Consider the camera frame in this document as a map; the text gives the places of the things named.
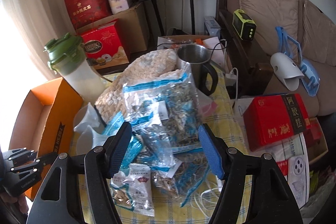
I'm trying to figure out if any white earphone cable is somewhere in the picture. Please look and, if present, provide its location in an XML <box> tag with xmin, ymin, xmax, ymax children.
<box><xmin>192</xmin><ymin>178</ymin><xmax>224</xmax><ymax>219</ymax></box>

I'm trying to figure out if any bag of white puffed snacks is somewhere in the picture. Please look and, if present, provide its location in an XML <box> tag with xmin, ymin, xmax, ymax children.
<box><xmin>94</xmin><ymin>49</ymin><xmax>177</xmax><ymax>123</ymax></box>

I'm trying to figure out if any blue-printed bag of dried herbs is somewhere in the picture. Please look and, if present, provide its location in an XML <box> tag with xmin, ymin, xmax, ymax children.
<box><xmin>151</xmin><ymin>147</ymin><xmax>210</xmax><ymax>207</ymax></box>

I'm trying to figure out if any white plastic cup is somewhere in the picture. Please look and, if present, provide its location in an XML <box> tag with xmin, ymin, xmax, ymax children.
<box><xmin>73</xmin><ymin>102</ymin><xmax>105</xmax><ymax>134</ymax></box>
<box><xmin>76</xmin><ymin>125</ymin><xmax>108</xmax><ymax>155</ymax></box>

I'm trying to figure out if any small white teal snack packet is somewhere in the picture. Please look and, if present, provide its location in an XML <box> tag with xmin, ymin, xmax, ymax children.
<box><xmin>110</xmin><ymin>163</ymin><xmax>154</xmax><ymax>217</ymax></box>

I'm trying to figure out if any yellow plaid tablecloth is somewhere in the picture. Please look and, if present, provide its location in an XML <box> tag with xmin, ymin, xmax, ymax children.
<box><xmin>68</xmin><ymin>66</ymin><xmax>253</xmax><ymax>224</ymax></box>

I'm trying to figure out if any orange cardboard box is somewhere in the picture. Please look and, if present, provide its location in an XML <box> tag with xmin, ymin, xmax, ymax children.
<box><xmin>8</xmin><ymin>77</ymin><xmax>84</xmax><ymax>201</ymax></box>

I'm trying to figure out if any red gift box black label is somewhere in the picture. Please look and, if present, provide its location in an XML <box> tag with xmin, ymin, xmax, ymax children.
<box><xmin>243</xmin><ymin>93</ymin><xmax>311</xmax><ymax>151</ymax></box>

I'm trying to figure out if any pink hawthorn candy packet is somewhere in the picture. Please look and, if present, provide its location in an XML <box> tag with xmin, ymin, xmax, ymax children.
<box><xmin>198</xmin><ymin>90</ymin><xmax>218</xmax><ymax>118</ymax></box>

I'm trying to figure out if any large blue-printed herb bag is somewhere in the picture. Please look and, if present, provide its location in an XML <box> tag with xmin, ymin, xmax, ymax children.
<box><xmin>106</xmin><ymin>64</ymin><xmax>201</xmax><ymax>171</ymax></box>

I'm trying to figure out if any white power adapter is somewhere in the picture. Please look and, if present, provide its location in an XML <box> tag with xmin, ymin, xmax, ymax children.
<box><xmin>224</xmin><ymin>67</ymin><xmax>239</xmax><ymax>109</ymax></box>

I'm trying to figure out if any white curved massager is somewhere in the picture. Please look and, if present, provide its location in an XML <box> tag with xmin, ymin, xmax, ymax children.
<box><xmin>270</xmin><ymin>52</ymin><xmax>304</xmax><ymax>92</ymax></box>

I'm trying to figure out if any green lid shaker bottle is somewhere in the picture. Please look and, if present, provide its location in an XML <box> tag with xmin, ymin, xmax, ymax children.
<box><xmin>44</xmin><ymin>33</ymin><xmax>105</xmax><ymax>104</ymax></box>

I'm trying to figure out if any red Ferrero chocolate box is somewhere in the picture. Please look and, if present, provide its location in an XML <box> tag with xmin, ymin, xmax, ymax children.
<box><xmin>80</xmin><ymin>19</ymin><xmax>129</xmax><ymax>70</ymax></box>

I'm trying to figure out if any open box of clutter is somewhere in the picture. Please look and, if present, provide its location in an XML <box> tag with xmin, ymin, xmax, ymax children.
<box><xmin>157</xmin><ymin>35</ymin><xmax>228</xmax><ymax>69</ymax></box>

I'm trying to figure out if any brown sofa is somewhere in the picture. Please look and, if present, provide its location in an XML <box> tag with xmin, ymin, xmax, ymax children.
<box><xmin>216</xmin><ymin>0</ymin><xmax>335</xmax><ymax>117</ymax></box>

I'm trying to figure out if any small blue white box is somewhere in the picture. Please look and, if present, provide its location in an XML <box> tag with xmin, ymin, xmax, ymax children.
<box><xmin>203</xmin><ymin>16</ymin><xmax>221</xmax><ymax>39</ymax></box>

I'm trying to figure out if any green black radio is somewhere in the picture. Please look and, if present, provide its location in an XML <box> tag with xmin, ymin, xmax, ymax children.
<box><xmin>232</xmin><ymin>9</ymin><xmax>257</xmax><ymax>41</ymax></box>

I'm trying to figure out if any brown cardboard carton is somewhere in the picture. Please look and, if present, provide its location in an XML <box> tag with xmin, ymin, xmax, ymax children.
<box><xmin>77</xmin><ymin>3</ymin><xmax>150</xmax><ymax>53</ymax></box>

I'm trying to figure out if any beige cushion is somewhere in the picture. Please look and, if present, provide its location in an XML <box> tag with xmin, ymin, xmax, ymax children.
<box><xmin>302</xmin><ymin>0</ymin><xmax>335</xmax><ymax>67</ymax></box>
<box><xmin>239</xmin><ymin>0</ymin><xmax>298</xmax><ymax>56</ymax></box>

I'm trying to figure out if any red tea gift bag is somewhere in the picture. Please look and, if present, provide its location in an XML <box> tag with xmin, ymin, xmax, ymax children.
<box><xmin>64</xmin><ymin>0</ymin><xmax>112</xmax><ymax>30</ymax></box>

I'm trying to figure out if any beige back cushion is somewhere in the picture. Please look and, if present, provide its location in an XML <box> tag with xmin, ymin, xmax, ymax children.
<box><xmin>239</xmin><ymin>0</ymin><xmax>298</xmax><ymax>56</ymax></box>

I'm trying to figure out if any steel mug black handle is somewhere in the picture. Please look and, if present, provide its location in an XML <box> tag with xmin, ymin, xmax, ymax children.
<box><xmin>177</xmin><ymin>47</ymin><xmax>218</xmax><ymax>96</ymax></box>

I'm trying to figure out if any blue plastic frame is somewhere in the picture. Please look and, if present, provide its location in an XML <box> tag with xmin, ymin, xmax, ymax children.
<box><xmin>276</xmin><ymin>27</ymin><xmax>320</xmax><ymax>97</ymax></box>

